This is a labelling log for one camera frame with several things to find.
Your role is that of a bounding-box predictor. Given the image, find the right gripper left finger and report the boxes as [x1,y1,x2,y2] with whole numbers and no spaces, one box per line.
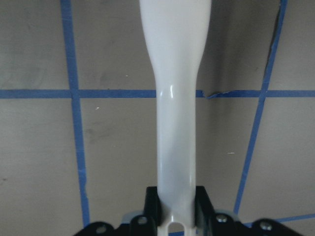
[76,186,161,236]

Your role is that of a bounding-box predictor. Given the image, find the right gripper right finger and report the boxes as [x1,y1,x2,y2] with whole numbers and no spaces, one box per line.
[195,186,300,236]

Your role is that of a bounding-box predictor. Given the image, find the beige hand brush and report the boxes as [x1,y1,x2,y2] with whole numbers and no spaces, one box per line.
[140,0,211,236]

